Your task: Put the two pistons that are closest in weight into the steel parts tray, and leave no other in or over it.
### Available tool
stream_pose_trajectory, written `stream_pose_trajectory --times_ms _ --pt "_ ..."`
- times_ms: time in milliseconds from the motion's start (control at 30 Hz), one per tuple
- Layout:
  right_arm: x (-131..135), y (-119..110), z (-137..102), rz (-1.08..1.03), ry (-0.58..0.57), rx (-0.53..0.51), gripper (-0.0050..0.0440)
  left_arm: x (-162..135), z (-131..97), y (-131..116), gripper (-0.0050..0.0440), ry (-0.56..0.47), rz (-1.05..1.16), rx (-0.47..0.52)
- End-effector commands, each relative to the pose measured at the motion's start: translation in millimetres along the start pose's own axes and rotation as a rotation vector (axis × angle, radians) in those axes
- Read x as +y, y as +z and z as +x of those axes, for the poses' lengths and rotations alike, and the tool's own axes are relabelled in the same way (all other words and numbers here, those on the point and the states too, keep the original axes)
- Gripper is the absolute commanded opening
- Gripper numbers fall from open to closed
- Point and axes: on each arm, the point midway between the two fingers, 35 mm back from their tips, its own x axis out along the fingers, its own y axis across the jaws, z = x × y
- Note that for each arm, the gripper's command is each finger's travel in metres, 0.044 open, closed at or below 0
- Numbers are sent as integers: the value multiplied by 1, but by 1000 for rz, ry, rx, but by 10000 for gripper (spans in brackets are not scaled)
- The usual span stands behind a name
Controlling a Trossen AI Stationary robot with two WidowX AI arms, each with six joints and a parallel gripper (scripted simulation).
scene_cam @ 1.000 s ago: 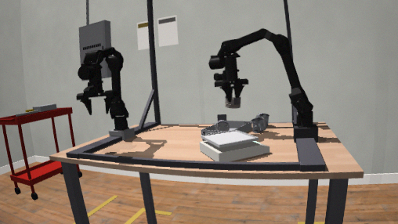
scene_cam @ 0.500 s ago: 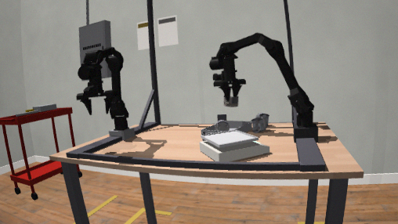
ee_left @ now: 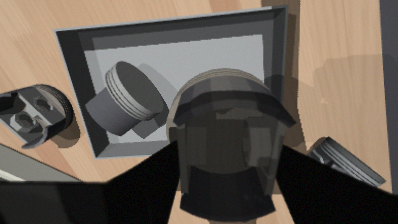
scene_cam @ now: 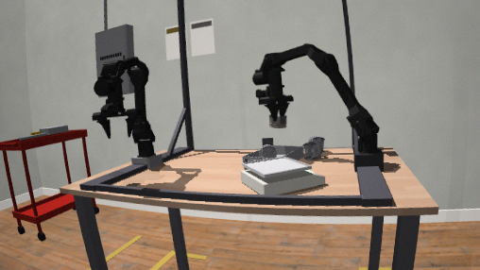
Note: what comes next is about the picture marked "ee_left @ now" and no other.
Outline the white digital scale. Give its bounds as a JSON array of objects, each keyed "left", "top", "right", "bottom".
[{"left": 0, "top": 145, "right": 81, "bottom": 182}]

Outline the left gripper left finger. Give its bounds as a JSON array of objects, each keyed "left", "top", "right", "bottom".
[{"left": 0, "top": 141, "right": 180, "bottom": 224}]

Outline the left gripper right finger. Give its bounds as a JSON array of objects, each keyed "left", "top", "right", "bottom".
[{"left": 276, "top": 144, "right": 398, "bottom": 224}]

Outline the grey metal tray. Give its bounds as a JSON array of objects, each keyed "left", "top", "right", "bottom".
[{"left": 53, "top": 4, "right": 289, "bottom": 160}]

